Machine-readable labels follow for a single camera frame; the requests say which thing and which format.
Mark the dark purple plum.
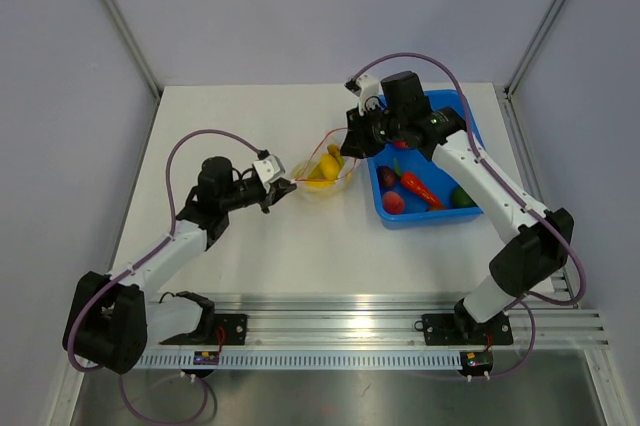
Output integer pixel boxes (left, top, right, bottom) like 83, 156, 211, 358
376, 166, 398, 190

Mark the yellow starfruit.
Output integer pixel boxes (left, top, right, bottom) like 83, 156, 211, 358
318, 153, 341, 181

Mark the white slotted cable duct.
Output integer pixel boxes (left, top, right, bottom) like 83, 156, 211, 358
134, 348, 462, 371

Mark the aluminium rail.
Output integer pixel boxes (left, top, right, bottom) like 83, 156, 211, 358
67, 295, 609, 350

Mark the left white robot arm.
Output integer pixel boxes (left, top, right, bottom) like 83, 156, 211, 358
62, 150, 296, 374

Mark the blue plastic bin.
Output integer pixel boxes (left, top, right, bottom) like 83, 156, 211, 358
356, 89, 486, 231

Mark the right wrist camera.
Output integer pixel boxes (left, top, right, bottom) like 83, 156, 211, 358
345, 73, 381, 116

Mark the right frame post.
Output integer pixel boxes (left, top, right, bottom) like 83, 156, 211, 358
503, 0, 570, 101

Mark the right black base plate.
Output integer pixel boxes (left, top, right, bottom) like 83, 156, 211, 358
413, 313, 514, 346

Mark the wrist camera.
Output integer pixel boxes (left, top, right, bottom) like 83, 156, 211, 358
252, 150, 285, 192
345, 73, 381, 116

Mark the orange carrot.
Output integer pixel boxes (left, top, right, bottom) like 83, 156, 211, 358
400, 172, 445, 210

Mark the green leaf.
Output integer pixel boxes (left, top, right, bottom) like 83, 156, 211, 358
393, 159, 403, 178

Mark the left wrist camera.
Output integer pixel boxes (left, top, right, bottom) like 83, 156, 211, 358
252, 150, 285, 192

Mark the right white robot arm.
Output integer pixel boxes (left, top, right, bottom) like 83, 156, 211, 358
341, 71, 574, 342

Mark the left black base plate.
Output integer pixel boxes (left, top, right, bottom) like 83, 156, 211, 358
150, 291, 248, 346

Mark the clear zip top bag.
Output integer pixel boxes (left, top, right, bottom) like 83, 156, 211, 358
289, 127, 361, 202

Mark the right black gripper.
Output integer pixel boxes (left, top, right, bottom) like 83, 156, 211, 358
341, 102, 407, 160

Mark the green lime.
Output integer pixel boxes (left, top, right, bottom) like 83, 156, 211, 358
450, 186, 476, 209

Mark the frame post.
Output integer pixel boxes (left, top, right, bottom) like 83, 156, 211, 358
503, 0, 570, 101
99, 0, 164, 103

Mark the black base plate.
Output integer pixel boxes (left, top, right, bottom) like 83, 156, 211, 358
413, 313, 514, 346
150, 291, 248, 346

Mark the left frame post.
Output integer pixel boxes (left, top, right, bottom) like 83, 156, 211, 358
99, 0, 164, 103

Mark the yellow banana bunch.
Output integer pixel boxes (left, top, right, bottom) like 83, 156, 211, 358
294, 142, 357, 195

